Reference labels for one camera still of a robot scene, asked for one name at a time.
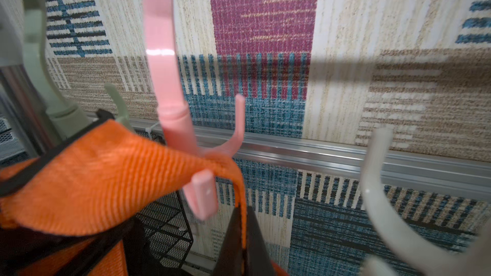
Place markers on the orange sling bag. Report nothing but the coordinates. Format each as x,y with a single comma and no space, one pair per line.
72,211

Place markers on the white hook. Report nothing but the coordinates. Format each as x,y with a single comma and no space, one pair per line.
410,247

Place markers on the white and steel garment rack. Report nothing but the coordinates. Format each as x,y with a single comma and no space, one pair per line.
20,101

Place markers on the pink hook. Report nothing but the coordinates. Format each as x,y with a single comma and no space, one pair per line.
174,114

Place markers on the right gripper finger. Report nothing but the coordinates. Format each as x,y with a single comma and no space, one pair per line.
251,260

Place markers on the left green hook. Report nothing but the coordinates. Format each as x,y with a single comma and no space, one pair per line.
51,30

